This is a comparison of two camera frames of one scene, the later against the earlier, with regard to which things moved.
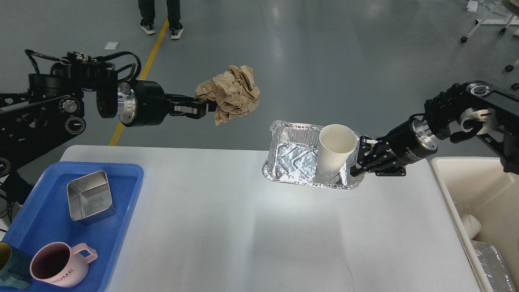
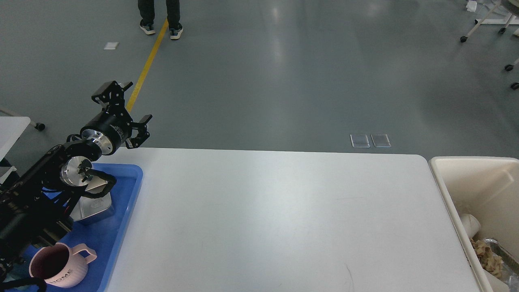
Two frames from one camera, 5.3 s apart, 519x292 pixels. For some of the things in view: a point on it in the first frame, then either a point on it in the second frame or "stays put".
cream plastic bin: (479, 187) stays put
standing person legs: (147, 9) stays put
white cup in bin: (472, 224) stays put
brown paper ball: (234, 92) to (492, 262)
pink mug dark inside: (57, 263) stays put
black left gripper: (142, 103) to (112, 127)
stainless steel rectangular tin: (89, 198) stays put
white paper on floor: (112, 45) stays put
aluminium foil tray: (292, 157) to (510, 262)
